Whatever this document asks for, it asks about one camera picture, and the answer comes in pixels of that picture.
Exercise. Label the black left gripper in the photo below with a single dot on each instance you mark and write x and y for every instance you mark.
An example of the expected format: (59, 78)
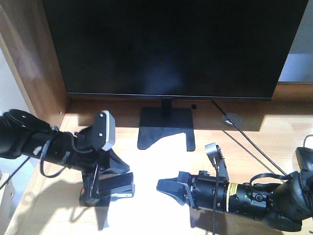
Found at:
(83, 157)

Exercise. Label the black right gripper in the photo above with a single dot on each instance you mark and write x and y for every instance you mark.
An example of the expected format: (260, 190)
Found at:
(201, 191)

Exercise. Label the black stapler with orange button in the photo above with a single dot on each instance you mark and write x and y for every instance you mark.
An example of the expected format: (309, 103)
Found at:
(99, 192)

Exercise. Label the white paper sheets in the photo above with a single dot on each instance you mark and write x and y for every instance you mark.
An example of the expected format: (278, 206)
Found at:
(150, 212)

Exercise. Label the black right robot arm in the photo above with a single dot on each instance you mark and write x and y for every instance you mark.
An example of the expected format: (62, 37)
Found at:
(282, 202)

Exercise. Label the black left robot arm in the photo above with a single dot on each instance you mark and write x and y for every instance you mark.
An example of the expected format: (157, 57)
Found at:
(21, 133)

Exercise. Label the wooden desk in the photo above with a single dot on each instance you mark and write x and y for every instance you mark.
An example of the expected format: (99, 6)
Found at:
(51, 207)

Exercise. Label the black computer monitor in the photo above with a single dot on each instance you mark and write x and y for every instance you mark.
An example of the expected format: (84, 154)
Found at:
(202, 49)

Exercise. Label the black computer mouse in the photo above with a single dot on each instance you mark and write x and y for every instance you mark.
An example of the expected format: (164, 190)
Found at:
(304, 157)

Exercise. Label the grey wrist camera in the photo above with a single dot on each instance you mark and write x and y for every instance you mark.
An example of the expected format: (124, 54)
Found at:
(212, 149)
(103, 131)

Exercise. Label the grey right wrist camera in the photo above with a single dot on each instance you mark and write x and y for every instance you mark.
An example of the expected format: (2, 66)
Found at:
(212, 149)

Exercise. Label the grey desk cable grommet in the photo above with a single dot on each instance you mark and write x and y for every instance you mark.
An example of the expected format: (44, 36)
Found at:
(230, 119)

